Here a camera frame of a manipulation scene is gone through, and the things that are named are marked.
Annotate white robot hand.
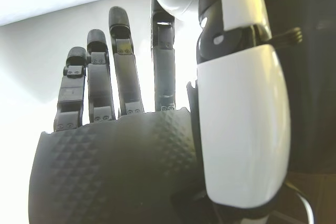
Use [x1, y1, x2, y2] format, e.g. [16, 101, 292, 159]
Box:
[27, 0, 304, 224]

